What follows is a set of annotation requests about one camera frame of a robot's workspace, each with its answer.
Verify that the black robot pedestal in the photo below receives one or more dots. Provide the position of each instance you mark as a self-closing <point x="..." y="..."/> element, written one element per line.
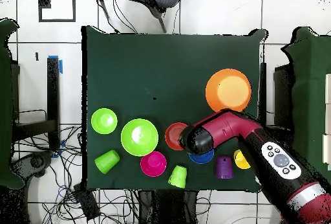
<point x="168" y="206"/>

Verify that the grey office chair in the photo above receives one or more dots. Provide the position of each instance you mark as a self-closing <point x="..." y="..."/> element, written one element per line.
<point x="165" y="0"/>

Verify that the green smooth cup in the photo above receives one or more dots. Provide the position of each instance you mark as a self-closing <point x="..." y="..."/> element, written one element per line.
<point x="106" y="161"/>

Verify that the green cloth side table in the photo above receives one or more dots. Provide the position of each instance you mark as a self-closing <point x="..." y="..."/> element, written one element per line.
<point x="5" y="105"/>
<point x="310" y="92"/>

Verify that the black chair base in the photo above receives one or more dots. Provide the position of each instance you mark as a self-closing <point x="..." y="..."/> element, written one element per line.
<point x="36" y="161"/>

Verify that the dark green tablecloth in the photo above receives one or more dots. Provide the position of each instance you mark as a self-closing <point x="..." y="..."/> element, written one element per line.
<point x="129" y="66"/>

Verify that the small green ribbed bowl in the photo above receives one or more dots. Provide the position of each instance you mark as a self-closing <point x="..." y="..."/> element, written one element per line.
<point x="103" y="121"/>

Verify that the red bowl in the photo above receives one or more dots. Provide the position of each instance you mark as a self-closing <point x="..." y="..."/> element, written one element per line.
<point x="173" y="136"/>

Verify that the blue tape strip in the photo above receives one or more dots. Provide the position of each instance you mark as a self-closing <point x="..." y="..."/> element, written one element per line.
<point x="61" y="67"/>

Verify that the white shelf unit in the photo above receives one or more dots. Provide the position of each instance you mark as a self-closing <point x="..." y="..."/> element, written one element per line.
<point x="328" y="92"/>

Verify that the black square floor frame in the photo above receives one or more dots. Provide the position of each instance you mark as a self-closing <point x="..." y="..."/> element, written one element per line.
<point x="44" y="1"/>

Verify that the large orange bowl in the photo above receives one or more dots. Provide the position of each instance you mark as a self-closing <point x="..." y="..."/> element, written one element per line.
<point x="227" y="92"/>

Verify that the small black floor object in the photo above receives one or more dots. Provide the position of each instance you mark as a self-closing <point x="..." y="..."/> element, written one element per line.
<point x="37" y="56"/>

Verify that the black power strip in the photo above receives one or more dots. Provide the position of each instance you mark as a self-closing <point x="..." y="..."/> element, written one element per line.
<point x="86" y="203"/>

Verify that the blue ribbed bowl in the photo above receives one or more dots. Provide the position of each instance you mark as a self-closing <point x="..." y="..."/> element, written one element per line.
<point x="203" y="159"/>

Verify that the green ribbed cup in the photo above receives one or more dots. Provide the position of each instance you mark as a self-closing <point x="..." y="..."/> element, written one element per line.
<point x="178" y="177"/>

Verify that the yellow ribbed cup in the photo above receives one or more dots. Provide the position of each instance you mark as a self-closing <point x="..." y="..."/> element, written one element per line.
<point x="240" y="160"/>

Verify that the large green bowl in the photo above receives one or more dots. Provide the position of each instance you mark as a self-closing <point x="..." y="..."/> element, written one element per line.
<point x="139" y="137"/>

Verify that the purple cup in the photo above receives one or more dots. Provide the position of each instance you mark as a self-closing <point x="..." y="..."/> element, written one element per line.
<point x="224" y="168"/>

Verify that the pink bowl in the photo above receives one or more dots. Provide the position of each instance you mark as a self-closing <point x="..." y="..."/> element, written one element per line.
<point x="153" y="164"/>

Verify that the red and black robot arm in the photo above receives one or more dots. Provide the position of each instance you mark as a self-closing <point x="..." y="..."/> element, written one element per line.
<point x="225" y="128"/>

